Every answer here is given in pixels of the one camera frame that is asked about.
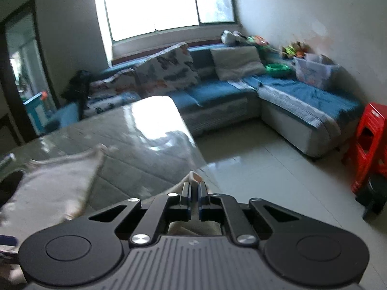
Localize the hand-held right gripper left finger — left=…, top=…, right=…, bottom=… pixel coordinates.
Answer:
left=88, top=181, right=192, bottom=247

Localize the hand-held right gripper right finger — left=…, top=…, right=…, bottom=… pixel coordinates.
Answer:
left=198, top=181, right=300, bottom=245

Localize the cream fleece garment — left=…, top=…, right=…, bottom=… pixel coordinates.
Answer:
left=0, top=144, right=223, bottom=290

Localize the round inset table cooktop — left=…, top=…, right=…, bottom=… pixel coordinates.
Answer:
left=0, top=154, right=25, bottom=206

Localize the blue corner sofa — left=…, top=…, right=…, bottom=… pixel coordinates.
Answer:
left=45, top=44, right=363, bottom=158

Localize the butterfly print pillow lying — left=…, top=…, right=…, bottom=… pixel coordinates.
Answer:
left=85, top=92, right=142, bottom=118

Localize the light blue cabinet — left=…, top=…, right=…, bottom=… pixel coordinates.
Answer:
left=22, top=91, right=56, bottom=136

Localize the large butterfly print pillow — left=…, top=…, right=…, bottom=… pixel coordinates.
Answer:
left=134, top=42, right=200, bottom=95

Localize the grey pillow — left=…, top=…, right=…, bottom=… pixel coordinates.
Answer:
left=210, top=46, right=267, bottom=81

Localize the blue patterned sofa cover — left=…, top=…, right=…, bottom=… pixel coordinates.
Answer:
left=230, top=74, right=363, bottom=138

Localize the green bowl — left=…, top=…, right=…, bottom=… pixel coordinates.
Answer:
left=265, top=63, right=292, bottom=78

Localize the black bag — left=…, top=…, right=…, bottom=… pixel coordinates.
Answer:
left=62, top=70, right=91, bottom=100

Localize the panda plush toy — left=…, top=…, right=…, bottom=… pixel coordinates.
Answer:
left=221, top=30, right=244, bottom=45

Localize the pink and green toy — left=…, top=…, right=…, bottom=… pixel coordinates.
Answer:
left=246, top=36, right=269, bottom=47

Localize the black stool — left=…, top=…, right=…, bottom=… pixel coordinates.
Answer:
left=355, top=175, right=387, bottom=219

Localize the clear plastic storage box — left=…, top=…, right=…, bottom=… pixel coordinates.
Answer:
left=295, top=54, right=337, bottom=89

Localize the red plastic stool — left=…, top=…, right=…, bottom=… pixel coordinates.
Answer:
left=343, top=103, right=387, bottom=194

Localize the window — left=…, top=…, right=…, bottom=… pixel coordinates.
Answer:
left=101, top=0, right=236, bottom=41

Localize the dark door frame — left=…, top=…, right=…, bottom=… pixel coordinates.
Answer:
left=0, top=0, right=61, bottom=145

